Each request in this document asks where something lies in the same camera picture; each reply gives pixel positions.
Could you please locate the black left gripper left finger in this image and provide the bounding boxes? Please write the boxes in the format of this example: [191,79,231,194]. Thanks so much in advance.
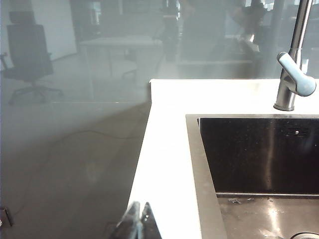
[111,201,141,239]

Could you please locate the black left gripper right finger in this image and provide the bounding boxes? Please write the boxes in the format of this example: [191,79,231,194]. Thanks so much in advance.
[141,202,162,239]

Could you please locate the steel faucet lever handle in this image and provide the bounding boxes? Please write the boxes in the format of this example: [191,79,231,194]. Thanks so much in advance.
[276,51,317,97]

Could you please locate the round sink drain strainer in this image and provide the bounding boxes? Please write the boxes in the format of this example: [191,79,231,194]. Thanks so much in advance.
[290,232,319,239]

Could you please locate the steel gooseneck faucet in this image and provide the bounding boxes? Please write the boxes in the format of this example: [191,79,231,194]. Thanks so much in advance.
[273,0,314,112]

